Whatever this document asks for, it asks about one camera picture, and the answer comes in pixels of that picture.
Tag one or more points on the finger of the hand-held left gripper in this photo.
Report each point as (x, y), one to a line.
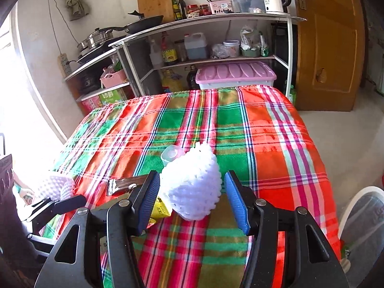
(67, 204)
(39, 207)

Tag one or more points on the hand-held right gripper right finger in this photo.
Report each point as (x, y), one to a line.
(238, 204)

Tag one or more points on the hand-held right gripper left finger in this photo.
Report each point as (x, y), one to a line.
(148, 204)

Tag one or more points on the yellow wrapper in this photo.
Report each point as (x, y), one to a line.
(160, 210)

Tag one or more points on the small round white foam net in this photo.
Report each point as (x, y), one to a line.
(55, 184)

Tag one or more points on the brown paper sleeve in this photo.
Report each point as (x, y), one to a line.
(132, 183)

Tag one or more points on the tall white foam net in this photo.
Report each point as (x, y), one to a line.
(192, 186)

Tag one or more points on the small clear plastic cup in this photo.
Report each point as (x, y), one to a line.
(171, 154)

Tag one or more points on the black trash bin white rim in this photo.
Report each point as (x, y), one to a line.
(366, 222)

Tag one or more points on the red green plaid tablecloth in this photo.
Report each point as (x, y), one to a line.
(240, 141)

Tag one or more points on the dark round appliance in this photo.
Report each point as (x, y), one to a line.
(87, 85)

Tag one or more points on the green plastic bottle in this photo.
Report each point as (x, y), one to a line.
(292, 96)

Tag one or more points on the yellow cooking oil bottle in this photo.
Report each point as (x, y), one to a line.
(171, 82)

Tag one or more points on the pink basket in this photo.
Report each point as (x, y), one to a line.
(114, 79)

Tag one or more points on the dark round bottle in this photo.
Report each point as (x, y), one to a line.
(192, 79)

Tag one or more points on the pink lid storage box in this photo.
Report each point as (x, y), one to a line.
(234, 72)

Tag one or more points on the white power strip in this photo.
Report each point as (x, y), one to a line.
(63, 64)

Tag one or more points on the low white kitchen shelf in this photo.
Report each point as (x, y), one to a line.
(90, 66)

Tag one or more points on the white plastic bottle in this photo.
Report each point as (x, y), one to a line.
(156, 57)

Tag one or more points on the yellow label bottle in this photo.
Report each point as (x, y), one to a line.
(169, 54)

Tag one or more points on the green bowl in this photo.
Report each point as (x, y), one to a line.
(250, 53)

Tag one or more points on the crumpled clear plastic bag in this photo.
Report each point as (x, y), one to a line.
(218, 51)

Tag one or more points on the black cooktop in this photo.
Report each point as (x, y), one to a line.
(99, 53)

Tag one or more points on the white plastic tub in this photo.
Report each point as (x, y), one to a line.
(231, 48)

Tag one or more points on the dark glass jar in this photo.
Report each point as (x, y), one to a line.
(181, 51)

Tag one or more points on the green packet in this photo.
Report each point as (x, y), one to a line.
(264, 46)

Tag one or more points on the dark tall box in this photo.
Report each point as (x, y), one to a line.
(280, 48)

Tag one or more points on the clear plastic jug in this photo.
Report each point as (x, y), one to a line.
(195, 48)

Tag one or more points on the white printed plastic bag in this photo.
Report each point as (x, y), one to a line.
(249, 39)

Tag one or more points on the steel pot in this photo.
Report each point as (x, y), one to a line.
(96, 40)

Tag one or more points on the wooden door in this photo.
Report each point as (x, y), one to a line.
(327, 51)

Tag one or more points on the curved white kitchen shelf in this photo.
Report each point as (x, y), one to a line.
(210, 27)

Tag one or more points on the black frying pan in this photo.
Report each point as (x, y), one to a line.
(144, 24)

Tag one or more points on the green label sauce bottle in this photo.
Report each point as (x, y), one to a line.
(175, 10)

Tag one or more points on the pink utensil holder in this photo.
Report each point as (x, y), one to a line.
(220, 7)

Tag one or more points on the red sauce jar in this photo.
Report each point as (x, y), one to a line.
(193, 11)
(204, 9)

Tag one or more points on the dark sauce bottle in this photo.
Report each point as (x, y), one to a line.
(182, 9)

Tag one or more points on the clear plastic storage container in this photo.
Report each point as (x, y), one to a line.
(246, 3)

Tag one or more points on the wooden cutting board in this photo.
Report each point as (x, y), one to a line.
(154, 1)

